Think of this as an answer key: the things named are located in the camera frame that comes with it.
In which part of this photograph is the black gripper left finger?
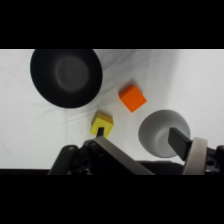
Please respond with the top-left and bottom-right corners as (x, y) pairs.
(89, 127), (155, 176)

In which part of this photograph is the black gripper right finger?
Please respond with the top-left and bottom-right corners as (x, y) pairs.
(167, 127), (209, 176)

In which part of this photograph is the light grey bowl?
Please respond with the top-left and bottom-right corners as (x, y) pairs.
(137, 109), (192, 159)

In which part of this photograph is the black bowl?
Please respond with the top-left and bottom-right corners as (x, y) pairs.
(29, 49), (104, 109)

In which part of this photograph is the yellow block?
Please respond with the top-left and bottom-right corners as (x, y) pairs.
(89, 111), (115, 139)

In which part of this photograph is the orange cube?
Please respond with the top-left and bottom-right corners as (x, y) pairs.
(118, 83), (148, 114)

